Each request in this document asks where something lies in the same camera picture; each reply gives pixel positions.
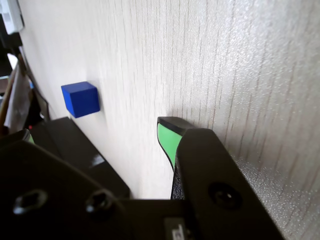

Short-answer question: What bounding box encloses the blue cube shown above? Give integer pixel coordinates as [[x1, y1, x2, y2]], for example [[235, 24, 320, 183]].
[[60, 81, 101, 119]]

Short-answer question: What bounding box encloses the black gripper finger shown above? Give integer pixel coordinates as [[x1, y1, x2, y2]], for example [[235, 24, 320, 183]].
[[156, 116, 288, 240], [0, 128, 131, 240]]

